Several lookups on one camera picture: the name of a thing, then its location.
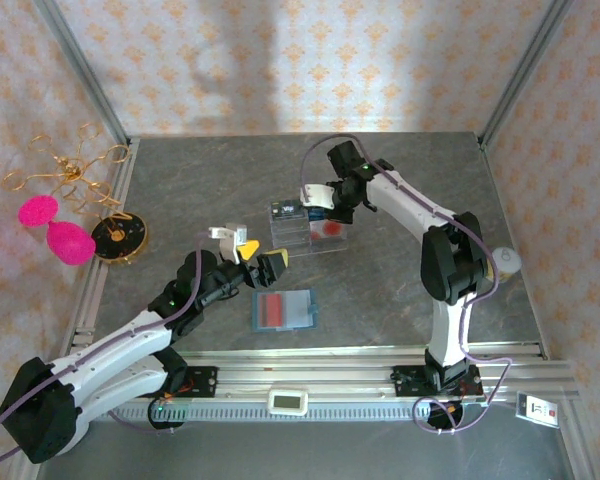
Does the large pink egg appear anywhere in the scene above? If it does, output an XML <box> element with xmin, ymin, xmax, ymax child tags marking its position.
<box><xmin>46</xmin><ymin>219</ymin><xmax>97</xmax><ymax>266</ymax></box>

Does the grey slotted cable duct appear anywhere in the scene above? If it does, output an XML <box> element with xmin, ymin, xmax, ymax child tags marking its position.
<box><xmin>109</xmin><ymin>402</ymin><xmax>486</xmax><ymax>424</ymax></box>

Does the black VIP card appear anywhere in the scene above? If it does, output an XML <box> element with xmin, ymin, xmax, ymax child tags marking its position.
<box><xmin>272</xmin><ymin>200</ymin><xmax>304</xmax><ymax>221</ymax></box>

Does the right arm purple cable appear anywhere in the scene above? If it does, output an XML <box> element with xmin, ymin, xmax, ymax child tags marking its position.
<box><xmin>299</xmin><ymin>132</ymin><xmax>512</xmax><ymax>435</ymax></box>

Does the small white label box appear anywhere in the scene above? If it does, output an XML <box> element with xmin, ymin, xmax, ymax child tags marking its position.
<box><xmin>514</xmin><ymin>391</ymin><xmax>561</xmax><ymax>429</ymax></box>

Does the aluminium frame post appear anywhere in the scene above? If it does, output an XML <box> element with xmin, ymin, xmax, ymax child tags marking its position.
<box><xmin>33</xmin><ymin>0</ymin><xmax>131</xmax><ymax>146</ymax></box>
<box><xmin>477</xmin><ymin>0</ymin><xmax>576</xmax><ymax>149</ymax></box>

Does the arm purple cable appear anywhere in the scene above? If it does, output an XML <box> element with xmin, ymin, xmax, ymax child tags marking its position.
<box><xmin>299</xmin><ymin>132</ymin><xmax>512</xmax><ymax>435</ymax></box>
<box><xmin>0</xmin><ymin>232</ymin><xmax>216</xmax><ymax>466</ymax></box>

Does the blue leather card holder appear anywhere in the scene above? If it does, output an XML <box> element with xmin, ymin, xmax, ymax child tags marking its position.
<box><xmin>251</xmin><ymin>288</ymin><xmax>320</xmax><ymax>334</ymax></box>

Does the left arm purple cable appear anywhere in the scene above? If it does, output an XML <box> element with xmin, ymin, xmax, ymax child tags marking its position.
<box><xmin>0</xmin><ymin>232</ymin><xmax>216</xmax><ymax>466</ymax></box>

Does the white card with red circles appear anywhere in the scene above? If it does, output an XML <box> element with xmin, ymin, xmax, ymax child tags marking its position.
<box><xmin>309</xmin><ymin>221</ymin><xmax>350</xmax><ymax>240</ymax></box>

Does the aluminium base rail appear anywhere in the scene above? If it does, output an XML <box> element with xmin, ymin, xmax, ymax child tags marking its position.
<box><xmin>39</xmin><ymin>342</ymin><xmax>579</xmax><ymax>409</ymax></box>

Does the white digital timer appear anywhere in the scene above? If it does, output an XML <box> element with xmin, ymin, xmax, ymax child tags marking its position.
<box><xmin>267</xmin><ymin>388</ymin><xmax>310</xmax><ymax>416</ymax></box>

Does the aluminium table edge rail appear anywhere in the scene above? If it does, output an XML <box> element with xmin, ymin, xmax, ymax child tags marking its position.
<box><xmin>59</xmin><ymin>137</ymin><xmax>141</xmax><ymax>362</ymax></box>

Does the clear acrylic card stand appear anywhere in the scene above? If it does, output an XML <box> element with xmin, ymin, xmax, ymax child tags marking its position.
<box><xmin>269</xmin><ymin>199</ymin><xmax>352</xmax><ymax>257</ymax></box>

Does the yellow jar with white lid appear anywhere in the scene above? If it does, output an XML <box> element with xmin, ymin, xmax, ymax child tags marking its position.
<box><xmin>489</xmin><ymin>244</ymin><xmax>523</xmax><ymax>286</ymax></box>

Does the small pink egg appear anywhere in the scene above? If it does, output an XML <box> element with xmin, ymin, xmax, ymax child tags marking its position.
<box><xmin>18</xmin><ymin>194</ymin><xmax>60</xmax><ymax>229</ymax></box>

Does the red striped card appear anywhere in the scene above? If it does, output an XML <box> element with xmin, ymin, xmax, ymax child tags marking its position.
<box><xmin>257</xmin><ymin>294</ymin><xmax>287</xmax><ymax>326</ymax></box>

